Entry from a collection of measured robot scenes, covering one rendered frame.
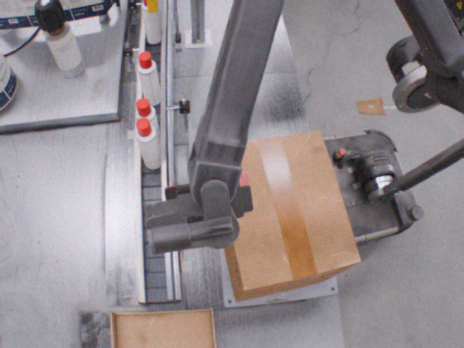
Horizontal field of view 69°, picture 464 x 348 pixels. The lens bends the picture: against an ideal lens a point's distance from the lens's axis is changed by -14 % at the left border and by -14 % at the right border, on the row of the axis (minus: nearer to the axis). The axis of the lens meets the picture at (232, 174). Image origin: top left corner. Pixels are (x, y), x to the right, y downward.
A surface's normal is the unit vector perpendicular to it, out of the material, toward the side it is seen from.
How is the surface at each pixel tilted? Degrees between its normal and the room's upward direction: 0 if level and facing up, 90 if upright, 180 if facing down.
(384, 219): 0
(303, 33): 0
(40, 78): 0
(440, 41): 48
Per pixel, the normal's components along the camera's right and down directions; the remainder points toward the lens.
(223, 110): 0.15, 0.36
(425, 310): 0.05, -0.40
